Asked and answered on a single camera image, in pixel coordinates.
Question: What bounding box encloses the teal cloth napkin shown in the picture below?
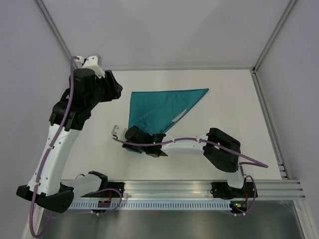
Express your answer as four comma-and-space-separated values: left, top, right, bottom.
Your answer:
126, 88, 209, 154

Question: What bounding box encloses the green-handled steel knife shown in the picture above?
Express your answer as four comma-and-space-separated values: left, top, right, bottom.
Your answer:
160, 109, 187, 133

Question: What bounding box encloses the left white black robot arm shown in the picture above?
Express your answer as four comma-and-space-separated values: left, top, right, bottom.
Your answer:
16, 68, 123, 213

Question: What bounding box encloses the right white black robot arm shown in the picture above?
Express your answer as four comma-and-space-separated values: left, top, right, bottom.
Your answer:
123, 126, 246, 197

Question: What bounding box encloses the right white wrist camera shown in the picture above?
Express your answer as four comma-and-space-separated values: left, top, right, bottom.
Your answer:
111, 125, 123, 139

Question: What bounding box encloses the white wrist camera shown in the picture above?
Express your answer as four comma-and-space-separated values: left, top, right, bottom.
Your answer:
75, 54, 105, 79
111, 125, 123, 139

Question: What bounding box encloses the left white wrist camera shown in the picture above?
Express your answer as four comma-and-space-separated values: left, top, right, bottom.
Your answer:
75, 54, 105, 79

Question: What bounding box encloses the aluminium front rail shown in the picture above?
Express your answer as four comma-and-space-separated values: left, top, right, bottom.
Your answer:
34, 179, 307, 200

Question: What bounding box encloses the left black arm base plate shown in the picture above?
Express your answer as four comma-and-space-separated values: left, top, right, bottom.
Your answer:
82, 182, 125, 199

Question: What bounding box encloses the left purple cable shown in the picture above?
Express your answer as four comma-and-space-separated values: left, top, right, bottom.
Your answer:
29, 56, 123, 237

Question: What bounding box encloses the purple cable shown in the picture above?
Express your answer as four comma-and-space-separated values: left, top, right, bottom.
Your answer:
112, 135, 269, 217
29, 56, 123, 237

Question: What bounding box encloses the left aluminium frame post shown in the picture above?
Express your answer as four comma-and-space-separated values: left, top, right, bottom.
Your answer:
33, 0, 72, 63

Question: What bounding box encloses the aluminium frame post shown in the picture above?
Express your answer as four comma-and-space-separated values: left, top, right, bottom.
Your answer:
252, 0, 299, 74
33, 0, 72, 63

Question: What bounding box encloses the white slotted cable duct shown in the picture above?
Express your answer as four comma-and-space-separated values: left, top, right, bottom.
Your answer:
69, 200, 231, 211

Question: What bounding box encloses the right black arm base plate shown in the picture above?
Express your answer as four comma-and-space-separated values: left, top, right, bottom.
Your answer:
210, 182, 258, 200

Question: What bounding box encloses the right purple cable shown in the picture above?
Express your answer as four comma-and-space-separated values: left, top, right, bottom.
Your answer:
112, 135, 269, 217

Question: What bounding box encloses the right aluminium frame post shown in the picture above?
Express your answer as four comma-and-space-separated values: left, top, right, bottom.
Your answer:
252, 0, 299, 74

